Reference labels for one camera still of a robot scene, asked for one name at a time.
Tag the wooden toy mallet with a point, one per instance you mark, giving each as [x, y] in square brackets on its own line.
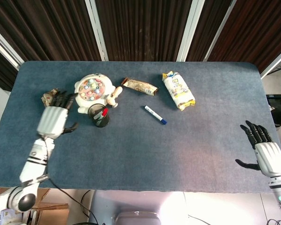
[112, 99]

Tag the brown snack bar wrapper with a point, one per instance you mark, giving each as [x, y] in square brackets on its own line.
[140, 86]

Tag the blue felt table cover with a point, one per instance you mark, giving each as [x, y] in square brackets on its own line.
[154, 145]

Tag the brown cardboard box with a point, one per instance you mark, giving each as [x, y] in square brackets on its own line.
[53, 214]

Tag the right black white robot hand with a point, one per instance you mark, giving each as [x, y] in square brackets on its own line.
[269, 159]

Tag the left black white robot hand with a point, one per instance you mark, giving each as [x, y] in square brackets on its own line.
[52, 122]

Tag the grey robot torso base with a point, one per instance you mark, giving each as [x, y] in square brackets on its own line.
[131, 204]

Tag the white partition post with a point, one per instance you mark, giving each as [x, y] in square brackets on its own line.
[97, 30]
[221, 28]
[189, 30]
[4, 47]
[275, 62]

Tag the white yellow snack package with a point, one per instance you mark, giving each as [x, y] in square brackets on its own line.
[179, 90]

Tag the black equipment case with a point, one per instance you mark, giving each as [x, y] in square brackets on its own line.
[279, 105]

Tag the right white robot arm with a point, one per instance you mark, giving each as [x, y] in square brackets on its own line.
[279, 193]

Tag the dark brown slatted panel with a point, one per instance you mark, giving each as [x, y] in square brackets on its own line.
[206, 28]
[1, 70]
[142, 28]
[42, 28]
[260, 28]

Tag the red marker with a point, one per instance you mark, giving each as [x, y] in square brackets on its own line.
[105, 112]

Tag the black mesh pen cup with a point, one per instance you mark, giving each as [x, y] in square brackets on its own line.
[103, 122]

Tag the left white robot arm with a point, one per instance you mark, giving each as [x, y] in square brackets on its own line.
[34, 161]

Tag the gold snack packet red logos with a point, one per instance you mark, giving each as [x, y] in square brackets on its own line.
[48, 96]

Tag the white blue marker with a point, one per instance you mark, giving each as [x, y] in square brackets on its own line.
[154, 114]

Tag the white toy fishing game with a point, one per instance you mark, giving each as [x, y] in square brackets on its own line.
[93, 87]

